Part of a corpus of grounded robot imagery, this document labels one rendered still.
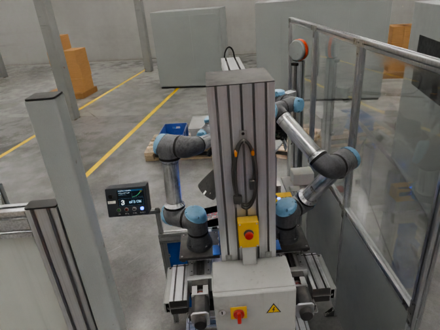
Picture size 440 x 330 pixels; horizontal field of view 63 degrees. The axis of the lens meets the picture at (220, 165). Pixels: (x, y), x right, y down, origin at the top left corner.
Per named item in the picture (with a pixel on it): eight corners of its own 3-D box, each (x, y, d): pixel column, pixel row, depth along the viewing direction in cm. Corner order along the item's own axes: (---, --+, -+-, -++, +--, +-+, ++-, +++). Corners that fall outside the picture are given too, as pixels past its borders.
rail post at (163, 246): (179, 317, 286) (165, 239, 251) (179, 322, 282) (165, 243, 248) (174, 318, 285) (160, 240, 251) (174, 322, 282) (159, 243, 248)
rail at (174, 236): (287, 229, 252) (287, 220, 248) (288, 232, 248) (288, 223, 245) (160, 240, 251) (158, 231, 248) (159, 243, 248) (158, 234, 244)
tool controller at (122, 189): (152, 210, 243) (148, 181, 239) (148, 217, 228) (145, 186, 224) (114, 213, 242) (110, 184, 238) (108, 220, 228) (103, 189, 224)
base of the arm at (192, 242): (213, 251, 197) (211, 237, 193) (185, 253, 197) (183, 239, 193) (212, 234, 211) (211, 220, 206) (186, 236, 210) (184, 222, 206)
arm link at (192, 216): (201, 238, 192) (199, 217, 186) (181, 233, 198) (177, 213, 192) (212, 226, 202) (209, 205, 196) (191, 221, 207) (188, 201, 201)
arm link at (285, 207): (270, 222, 201) (270, 201, 195) (285, 213, 208) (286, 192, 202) (287, 231, 192) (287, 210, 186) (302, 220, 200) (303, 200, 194)
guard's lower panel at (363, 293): (289, 195, 431) (290, 124, 391) (391, 435, 198) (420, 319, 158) (287, 195, 431) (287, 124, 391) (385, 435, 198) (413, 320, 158)
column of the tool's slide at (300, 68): (293, 243, 358) (297, 59, 279) (299, 246, 352) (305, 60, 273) (289, 245, 355) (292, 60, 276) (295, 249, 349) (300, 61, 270)
